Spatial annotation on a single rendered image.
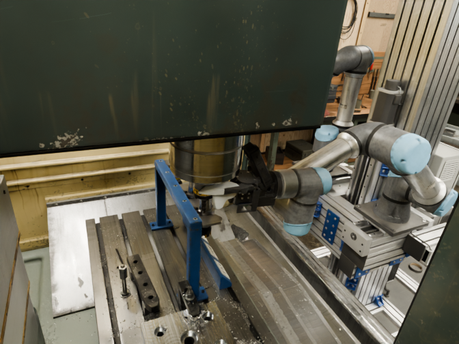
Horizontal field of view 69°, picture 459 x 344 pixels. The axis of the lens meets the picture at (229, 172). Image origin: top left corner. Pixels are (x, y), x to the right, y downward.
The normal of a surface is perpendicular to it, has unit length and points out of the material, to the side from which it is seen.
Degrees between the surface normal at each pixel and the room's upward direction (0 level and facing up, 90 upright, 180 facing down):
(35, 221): 90
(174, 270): 0
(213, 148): 90
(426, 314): 90
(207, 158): 90
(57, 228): 25
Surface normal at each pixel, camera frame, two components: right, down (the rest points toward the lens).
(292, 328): 0.13, -0.82
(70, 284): 0.23, -0.64
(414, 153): 0.43, 0.37
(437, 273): -0.91, 0.13
